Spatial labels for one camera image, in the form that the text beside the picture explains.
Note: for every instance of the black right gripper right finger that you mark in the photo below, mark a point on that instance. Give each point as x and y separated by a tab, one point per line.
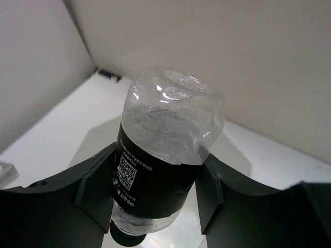
237	211

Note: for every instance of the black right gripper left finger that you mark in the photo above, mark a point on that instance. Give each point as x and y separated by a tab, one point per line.
70	209

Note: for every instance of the aluminium table edge rail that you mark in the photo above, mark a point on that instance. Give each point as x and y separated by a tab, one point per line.
8	174

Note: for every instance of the dark left corner sticker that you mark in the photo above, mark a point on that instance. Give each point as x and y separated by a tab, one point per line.
108	74

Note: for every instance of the clear bottle black label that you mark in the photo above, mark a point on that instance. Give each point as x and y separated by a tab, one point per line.
170	121

